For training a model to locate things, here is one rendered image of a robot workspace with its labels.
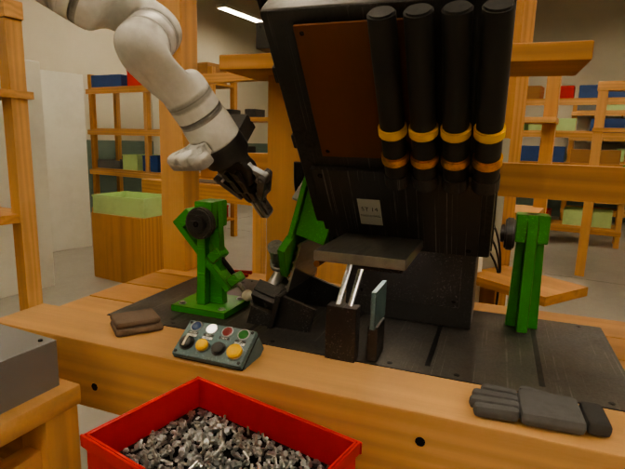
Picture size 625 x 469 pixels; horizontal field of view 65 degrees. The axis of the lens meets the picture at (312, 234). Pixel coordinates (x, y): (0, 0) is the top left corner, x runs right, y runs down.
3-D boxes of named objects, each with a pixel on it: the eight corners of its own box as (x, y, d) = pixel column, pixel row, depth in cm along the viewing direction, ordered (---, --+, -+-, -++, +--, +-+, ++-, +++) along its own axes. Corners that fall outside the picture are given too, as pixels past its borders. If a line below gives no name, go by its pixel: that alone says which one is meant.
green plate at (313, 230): (316, 268, 105) (344, 174, 99) (282, 254, 107) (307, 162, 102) (332, 257, 115) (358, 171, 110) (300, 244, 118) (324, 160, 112)
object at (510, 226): (512, 253, 110) (516, 220, 108) (498, 251, 111) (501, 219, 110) (512, 247, 117) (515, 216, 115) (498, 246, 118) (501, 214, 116)
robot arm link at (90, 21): (194, 18, 69) (99, -45, 65) (173, 43, 62) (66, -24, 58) (176, 58, 73) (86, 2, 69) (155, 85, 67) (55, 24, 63)
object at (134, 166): (211, 242, 638) (209, 60, 597) (89, 221, 761) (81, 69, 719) (237, 235, 685) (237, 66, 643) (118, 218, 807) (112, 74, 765)
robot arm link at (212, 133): (170, 172, 75) (144, 140, 72) (214, 127, 81) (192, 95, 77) (206, 171, 69) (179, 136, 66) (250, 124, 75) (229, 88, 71)
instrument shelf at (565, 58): (592, 60, 103) (594, 39, 102) (219, 70, 134) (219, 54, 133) (576, 75, 126) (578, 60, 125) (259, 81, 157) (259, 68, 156)
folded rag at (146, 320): (155, 318, 114) (155, 306, 114) (164, 330, 107) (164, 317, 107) (110, 326, 109) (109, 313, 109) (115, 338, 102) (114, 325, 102)
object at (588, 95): (618, 249, 667) (644, 78, 626) (406, 225, 816) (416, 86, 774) (618, 243, 713) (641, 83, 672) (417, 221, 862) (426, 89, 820)
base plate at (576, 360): (647, 426, 79) (650, 415, 78) (106, 322, 117) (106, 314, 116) (599, 335, 117) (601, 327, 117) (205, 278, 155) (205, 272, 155)
